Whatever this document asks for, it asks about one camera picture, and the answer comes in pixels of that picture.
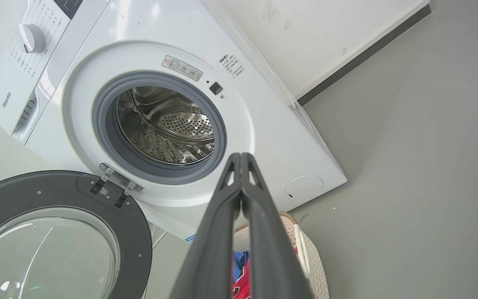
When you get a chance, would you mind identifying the steel perforated washer drum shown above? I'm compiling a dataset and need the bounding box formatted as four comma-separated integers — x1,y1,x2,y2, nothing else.
116,86,215,166

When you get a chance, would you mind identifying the round white filter cover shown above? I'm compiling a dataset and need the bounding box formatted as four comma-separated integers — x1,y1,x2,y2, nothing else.
285,175,325,203

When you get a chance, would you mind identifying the white front-load washing machine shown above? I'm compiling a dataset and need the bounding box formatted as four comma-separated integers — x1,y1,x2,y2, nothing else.
0,0,347,243

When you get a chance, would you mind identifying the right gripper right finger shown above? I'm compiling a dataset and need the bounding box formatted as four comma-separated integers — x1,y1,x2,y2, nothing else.
242,152,315,299

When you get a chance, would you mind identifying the metal door hinge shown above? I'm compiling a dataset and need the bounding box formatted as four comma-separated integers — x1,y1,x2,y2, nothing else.
90,162,144,208

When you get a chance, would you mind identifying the blue garment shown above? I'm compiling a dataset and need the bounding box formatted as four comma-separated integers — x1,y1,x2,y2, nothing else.
233,250,250,285

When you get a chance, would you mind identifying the black display panel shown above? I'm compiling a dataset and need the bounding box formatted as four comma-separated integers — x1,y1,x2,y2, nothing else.
54,0,84,20

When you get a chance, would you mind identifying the white plastic laundry basket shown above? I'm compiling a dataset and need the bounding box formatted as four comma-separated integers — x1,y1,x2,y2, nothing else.
233,211,330,299

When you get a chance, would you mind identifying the white detergent drawer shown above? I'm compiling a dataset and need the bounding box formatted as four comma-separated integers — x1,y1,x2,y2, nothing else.
0,58,41,146

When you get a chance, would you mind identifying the black round glass washer door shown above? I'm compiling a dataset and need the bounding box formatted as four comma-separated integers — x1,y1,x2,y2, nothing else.
0,170,153,299

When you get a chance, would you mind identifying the white round control knob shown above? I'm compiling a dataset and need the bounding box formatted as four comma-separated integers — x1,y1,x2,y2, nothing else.
18,24,46,54

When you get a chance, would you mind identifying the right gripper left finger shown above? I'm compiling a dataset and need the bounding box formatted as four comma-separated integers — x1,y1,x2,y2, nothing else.
168,153,243,299

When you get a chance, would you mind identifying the red grey warning sticker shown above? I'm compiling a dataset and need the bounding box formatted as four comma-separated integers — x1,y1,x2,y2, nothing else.
161,55,203,82

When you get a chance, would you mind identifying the red white basketball jersey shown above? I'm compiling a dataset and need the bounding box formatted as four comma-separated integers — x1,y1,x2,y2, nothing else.
231,247,300,299

